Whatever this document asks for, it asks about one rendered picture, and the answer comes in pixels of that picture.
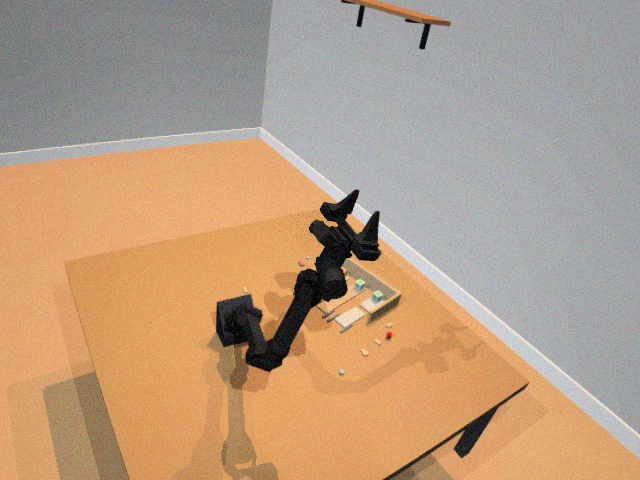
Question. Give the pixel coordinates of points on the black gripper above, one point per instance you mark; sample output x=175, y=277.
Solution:
x=365, y=244

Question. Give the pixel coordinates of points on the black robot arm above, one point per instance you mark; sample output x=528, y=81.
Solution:
x=311, y=287

